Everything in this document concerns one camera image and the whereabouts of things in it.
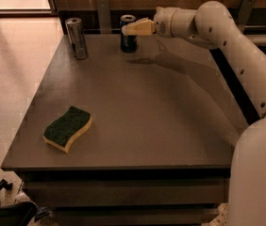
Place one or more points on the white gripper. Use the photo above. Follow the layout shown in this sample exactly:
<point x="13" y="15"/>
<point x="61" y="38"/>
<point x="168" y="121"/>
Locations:
<point x="162" y="22"/>

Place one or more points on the blue pepsi can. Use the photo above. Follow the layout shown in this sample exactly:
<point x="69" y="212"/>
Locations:
<point x="128" y="43"/>

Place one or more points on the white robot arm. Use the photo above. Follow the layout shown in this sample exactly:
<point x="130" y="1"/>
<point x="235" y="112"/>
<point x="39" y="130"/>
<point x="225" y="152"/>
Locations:
<point x="211" y="26"/>

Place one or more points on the silver energy drink can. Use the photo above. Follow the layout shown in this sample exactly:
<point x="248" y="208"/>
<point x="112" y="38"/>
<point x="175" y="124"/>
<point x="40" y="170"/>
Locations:
<point x="76" y="37"/>

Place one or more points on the green and yellow sponge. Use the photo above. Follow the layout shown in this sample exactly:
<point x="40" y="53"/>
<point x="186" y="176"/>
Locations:
<point x="64" y="131"/>

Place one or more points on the lower grey drawer front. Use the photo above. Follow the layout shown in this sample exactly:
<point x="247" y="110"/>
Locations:
<point x="136" y="217"/>

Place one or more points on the grey drawer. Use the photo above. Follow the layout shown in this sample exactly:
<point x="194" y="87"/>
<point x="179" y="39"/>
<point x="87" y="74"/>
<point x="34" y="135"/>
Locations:
<point x="127" y="193"/>
<point x="136" y="217"/>

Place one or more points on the upper grey drawer front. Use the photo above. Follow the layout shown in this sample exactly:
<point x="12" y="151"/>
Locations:
<point x="127" y="193"/>

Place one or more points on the left metal wall bracket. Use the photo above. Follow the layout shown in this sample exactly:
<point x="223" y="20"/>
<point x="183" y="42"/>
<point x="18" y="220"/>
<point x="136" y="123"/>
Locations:
<point x="103" y="11"/>

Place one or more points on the metal wall bracket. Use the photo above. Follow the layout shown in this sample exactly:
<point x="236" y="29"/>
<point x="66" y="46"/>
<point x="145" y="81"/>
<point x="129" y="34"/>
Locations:
<point x="244" y="12"/>
<point x="103" y="11"/>

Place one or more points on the right metal wall bracket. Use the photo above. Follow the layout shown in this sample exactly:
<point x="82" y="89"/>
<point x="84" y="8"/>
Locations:
<point x="244" y="12"/>

